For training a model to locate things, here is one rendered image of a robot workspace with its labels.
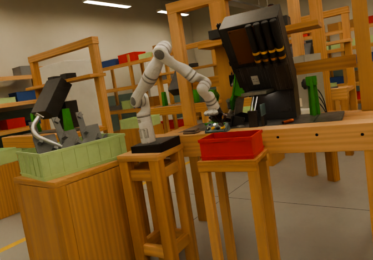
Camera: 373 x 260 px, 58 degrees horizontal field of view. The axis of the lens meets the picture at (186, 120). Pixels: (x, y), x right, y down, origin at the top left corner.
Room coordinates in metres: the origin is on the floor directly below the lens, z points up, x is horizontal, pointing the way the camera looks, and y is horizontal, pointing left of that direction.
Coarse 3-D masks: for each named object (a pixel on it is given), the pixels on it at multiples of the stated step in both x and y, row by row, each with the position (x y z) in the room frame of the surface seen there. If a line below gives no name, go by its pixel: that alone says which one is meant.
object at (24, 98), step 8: (16, 72) 8.00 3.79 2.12; (24, 72) 7.92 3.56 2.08; (0, 80) 7.36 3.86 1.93; (8, 80) 7.51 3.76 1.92; (32, 80) 8.46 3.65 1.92; (16, 96) 7.71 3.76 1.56; (24, 96) 7.83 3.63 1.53; (32, 96) 7.97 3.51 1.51; (0, 104) 7.33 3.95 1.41; (8, 104) 7.42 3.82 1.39; (16, 104) 7.56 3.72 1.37; (24, 104) 7.71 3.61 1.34; (8, 120) 7.47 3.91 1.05; (16, 120) 7.60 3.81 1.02; (24, 120) 7.74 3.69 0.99; (40, 120) 8.05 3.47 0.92; (8, 128) 7.44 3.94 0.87; (16, 128) 7.52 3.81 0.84; (24, 128) 7.62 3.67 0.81
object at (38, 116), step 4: (36, 116) 2.32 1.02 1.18; (40, 116) 2.30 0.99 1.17; (36, 120) 2.28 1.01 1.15; (32, 124) 2.25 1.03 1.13; (36, 124) 2.27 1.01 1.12; (32, 128) 2.24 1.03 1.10; (32, 132) 2.23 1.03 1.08; (36, 132) 2.24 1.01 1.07; (36, 136) 2.22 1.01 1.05; (40, 136) 2.24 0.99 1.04; (44, 140) 2.24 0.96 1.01; (48, 140) 2.25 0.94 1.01; (52, 144) 2.26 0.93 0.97; (56, 144) 2.27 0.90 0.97; (60, 144) 2.28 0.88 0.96; (60, 148) 2.28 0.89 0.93
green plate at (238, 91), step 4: (236, 80) 2.31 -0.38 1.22; (236, 84) 2.31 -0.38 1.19; (236, 88) 2.31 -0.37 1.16; (240, 88) 2.30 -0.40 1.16; (232, 92) 2.32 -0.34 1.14; (236, 92) 2.32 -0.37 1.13; (240, 92) 2.30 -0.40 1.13; (244, 92) 2.30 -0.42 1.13; (232, 96) 2.32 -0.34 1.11; (236, 96) 2.38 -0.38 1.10
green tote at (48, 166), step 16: (80, 144) 2.15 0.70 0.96; (96, 144) 2.23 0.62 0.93; (112, 144) 2.32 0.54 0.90; (32, 160) 2.06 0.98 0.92; (48, 160) 2.00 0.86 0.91; (64, 160) 2.07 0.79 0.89; (80, 160) 2.14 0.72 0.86; (96, 160) 2.22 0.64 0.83; (112, 160) 2.30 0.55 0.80; (32, 176) 2.10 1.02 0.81; (48, 176) 1.99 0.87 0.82
